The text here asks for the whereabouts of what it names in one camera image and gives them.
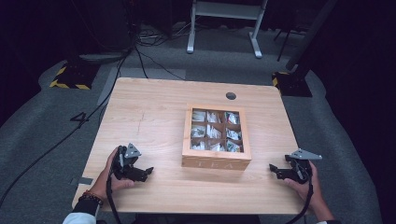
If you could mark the grey tape strip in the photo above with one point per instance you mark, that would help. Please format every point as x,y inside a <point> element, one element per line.
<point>84,180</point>

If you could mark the white metal desk frame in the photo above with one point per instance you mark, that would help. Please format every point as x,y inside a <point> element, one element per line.
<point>222,8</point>

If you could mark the person's left hand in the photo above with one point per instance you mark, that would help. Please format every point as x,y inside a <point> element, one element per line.
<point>104,183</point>

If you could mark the green pink tea packet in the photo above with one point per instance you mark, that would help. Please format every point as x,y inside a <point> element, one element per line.
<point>232,118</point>
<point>234,146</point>

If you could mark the black stand with grey pole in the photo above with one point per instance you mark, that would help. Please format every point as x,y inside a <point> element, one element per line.
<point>294,84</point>

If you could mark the black stand base with yellow stripes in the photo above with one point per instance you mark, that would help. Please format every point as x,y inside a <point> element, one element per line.
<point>74,77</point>

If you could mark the wooden tea box with glass lid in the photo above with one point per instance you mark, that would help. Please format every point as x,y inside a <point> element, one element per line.
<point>214,161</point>

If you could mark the person's right hand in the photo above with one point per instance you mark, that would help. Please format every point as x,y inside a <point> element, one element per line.
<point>314,193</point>

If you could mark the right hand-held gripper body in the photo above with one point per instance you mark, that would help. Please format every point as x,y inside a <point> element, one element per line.
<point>300,171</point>

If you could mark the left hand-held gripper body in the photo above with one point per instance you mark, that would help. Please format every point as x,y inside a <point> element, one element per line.
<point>126,163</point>

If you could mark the assortment of white tea bags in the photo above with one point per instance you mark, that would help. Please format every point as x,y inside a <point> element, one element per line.
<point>213,133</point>

